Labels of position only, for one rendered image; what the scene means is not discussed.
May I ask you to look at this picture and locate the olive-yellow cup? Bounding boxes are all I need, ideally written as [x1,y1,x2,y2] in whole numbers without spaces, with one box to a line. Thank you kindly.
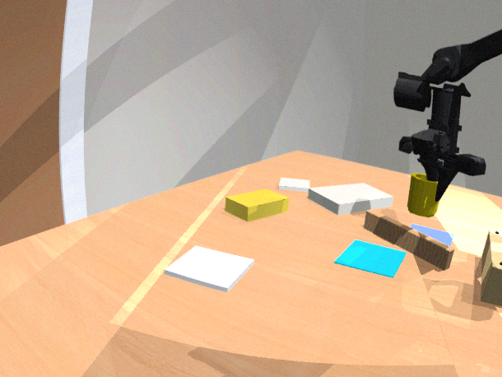
[407,174,439,218]

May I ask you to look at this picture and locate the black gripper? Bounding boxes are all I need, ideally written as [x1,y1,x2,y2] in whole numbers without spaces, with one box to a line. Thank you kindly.
[398,114,486,202]

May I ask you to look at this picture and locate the brown wooden bar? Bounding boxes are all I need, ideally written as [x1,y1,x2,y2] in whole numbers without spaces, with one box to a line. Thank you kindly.
[364,209,454,271]

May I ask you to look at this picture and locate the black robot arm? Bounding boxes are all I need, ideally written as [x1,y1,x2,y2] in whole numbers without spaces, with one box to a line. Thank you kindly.
[393,29,502,158]

